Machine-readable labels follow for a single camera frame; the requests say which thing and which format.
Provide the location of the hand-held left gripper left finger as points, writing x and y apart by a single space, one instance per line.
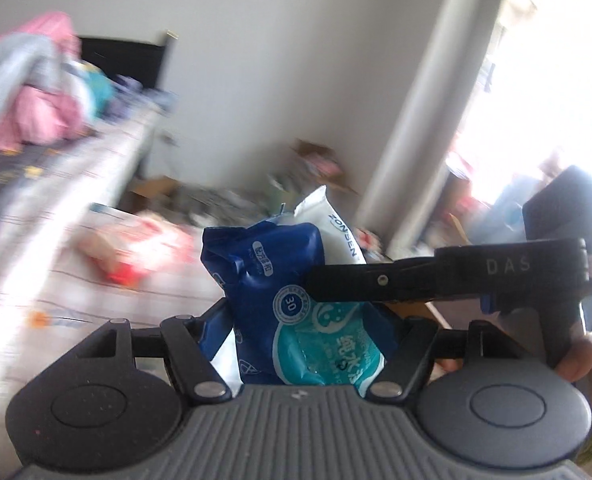
213 330

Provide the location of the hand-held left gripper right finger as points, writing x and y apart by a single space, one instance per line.
410 350

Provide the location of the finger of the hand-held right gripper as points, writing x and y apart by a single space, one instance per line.
365 282

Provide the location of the blue wet wipes pack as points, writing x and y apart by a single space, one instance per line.
286 280

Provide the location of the red wet wipes pack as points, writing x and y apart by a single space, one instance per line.
136 250

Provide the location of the open cardboard box pink contents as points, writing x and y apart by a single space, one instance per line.
321 165

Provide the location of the small flat cardboard box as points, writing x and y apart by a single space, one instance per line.
151 192

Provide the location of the white mattress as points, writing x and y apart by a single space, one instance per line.
76 175

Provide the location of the teal pillow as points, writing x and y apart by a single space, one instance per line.
98 92

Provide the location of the dark star-print bed sheet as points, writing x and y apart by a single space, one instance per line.
6 165

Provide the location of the black headboard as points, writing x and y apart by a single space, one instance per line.
126 60

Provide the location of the pink and grey quilt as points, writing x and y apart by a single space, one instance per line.
36 105

